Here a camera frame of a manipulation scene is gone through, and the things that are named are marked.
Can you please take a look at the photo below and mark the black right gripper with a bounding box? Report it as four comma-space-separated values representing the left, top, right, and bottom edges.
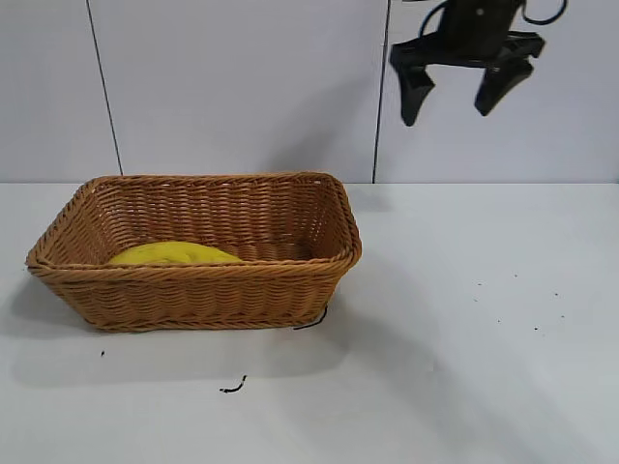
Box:
390, 0, 548, 129

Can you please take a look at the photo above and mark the yellow banana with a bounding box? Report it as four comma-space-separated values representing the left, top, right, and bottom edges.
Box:
107, 240, 246, 267

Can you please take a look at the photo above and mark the brown woven wicker basket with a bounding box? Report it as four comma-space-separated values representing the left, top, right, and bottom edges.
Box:
25, 170, 364, 334

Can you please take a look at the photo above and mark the black cable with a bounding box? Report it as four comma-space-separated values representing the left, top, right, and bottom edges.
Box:
516, 0, 570, 25
417, 0, 449, 41

